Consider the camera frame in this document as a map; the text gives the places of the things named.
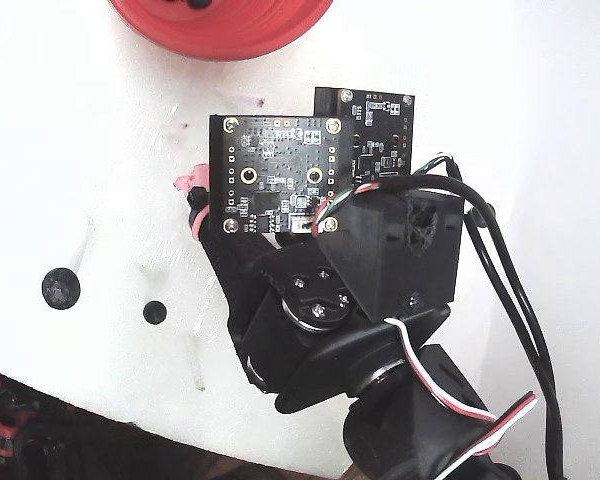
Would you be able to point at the black printed camera mount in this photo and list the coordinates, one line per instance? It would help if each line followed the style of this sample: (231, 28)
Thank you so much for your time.
(380, 260)

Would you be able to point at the white foam board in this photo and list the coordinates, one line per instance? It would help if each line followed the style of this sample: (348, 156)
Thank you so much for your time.
(55, 150)

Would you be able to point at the camera board with gold holes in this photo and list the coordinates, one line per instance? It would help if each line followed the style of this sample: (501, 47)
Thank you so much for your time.
(275, 150)

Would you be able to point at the red collapsible silicone cup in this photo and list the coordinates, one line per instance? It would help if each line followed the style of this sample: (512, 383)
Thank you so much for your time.
(220, 35)

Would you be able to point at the pink tipped gripper finger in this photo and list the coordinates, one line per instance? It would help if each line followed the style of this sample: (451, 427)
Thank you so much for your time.
(245, 270)

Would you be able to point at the white plastic stick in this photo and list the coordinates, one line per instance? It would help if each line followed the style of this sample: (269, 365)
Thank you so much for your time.
(82, 245)
(195, 362)

